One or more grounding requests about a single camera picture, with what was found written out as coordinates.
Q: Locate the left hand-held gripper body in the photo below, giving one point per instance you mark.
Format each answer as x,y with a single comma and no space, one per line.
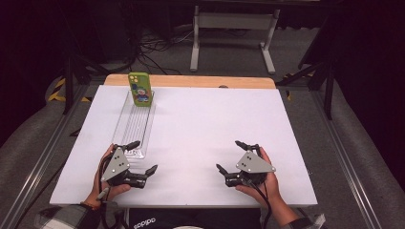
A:
117,167

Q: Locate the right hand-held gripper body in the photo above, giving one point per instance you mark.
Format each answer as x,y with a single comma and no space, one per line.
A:
253,165

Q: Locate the clear plastic storage tray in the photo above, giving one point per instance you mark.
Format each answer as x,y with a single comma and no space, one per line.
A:
133,127

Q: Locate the green cartoon phone case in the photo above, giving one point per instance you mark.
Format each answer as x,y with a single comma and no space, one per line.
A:
140,90

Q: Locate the person's left hand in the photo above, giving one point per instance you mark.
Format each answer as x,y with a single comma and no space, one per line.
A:
97,187

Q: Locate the person's right hand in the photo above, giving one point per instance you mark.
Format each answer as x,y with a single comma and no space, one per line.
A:
272,187

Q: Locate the person's black shirt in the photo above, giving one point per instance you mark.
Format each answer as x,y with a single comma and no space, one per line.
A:
197,219

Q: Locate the person's left checked sleeve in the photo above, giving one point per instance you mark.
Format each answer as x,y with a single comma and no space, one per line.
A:
67,218

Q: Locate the person's checked sleeve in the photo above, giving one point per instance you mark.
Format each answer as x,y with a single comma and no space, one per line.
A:
302,222
67,218

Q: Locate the person's right checked sleeve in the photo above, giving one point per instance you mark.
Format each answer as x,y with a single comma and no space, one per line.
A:
302,222

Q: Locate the black tripod stand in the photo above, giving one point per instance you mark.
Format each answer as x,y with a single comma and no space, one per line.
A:
329,95
68,89

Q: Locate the yellow black hazard tape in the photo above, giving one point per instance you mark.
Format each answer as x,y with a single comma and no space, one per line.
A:
55,95

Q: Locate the dark curtain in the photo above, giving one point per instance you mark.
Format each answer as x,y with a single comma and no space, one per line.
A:
372,63
28,47

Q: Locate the aluminium floor rail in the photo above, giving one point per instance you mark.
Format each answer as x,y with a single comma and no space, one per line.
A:
43,162
345,159

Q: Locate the white metal desk frame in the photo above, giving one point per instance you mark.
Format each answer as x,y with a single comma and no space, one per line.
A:
235,20

